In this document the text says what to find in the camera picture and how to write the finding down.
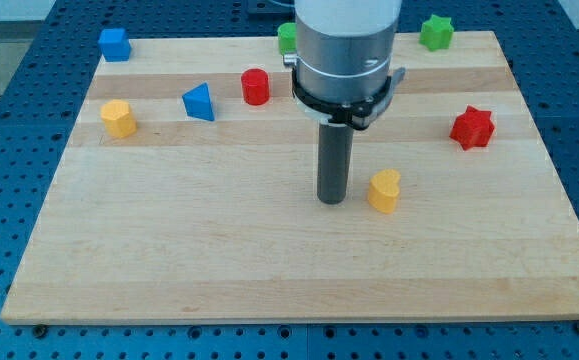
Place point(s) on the blue triangle block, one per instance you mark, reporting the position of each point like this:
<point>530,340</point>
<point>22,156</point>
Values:
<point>198,104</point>

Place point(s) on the wooden board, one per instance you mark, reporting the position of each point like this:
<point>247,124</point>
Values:
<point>190,221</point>

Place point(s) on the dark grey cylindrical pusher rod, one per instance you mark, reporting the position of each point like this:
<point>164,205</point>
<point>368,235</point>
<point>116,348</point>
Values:
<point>334,154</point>

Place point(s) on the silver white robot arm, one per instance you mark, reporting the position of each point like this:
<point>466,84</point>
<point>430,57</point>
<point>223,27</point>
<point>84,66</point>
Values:
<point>341,66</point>

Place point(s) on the blue cube block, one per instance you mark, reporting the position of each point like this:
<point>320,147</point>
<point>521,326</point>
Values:
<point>114,44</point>

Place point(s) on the yellow heart block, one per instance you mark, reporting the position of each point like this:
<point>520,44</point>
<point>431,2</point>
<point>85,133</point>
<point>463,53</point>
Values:
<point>384,190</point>

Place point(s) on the green cylinder block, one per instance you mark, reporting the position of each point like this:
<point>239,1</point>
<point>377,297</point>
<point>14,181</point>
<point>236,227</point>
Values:
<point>286,36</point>

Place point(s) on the red star block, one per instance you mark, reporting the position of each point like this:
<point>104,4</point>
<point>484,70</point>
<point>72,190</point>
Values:
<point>473,128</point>

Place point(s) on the yellow hexagon block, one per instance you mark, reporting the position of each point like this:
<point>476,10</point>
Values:
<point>118,118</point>

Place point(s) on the green star block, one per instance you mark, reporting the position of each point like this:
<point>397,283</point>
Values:
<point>436,32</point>

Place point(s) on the red cylinder block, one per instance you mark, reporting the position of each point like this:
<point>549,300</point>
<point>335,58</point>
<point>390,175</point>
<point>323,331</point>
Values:
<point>255,86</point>

